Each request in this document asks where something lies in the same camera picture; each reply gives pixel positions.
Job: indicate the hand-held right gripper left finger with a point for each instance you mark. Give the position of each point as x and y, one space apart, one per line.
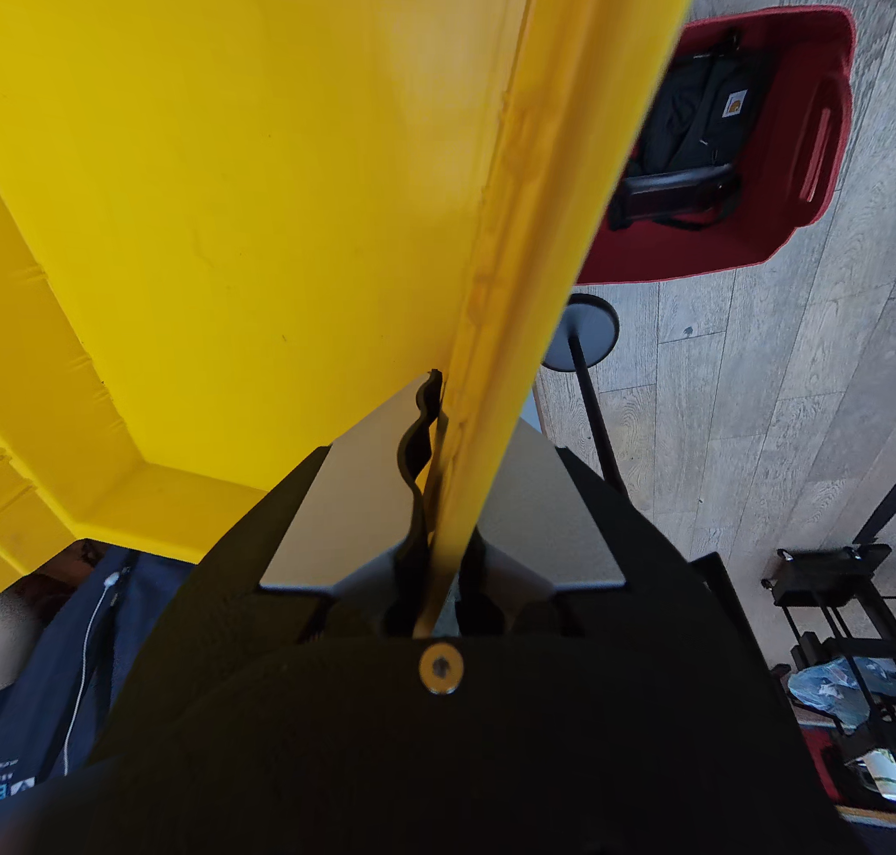
343 519

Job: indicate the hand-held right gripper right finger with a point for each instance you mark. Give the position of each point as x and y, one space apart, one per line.
553 519

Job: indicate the yellow plastic bin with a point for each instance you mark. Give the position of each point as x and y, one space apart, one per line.
245 204

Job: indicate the black shoulder bag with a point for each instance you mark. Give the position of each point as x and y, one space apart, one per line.
700 113

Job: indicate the navy blue jacket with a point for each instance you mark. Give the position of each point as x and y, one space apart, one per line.
154 603

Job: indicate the black metal cart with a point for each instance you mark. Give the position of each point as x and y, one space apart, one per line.
826 575

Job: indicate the blue plastic bag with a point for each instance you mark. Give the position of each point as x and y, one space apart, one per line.
833 690

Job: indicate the red plastic bin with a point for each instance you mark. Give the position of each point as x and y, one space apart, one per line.
770 239

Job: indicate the black stanchion post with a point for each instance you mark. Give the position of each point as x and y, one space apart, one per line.
591 319

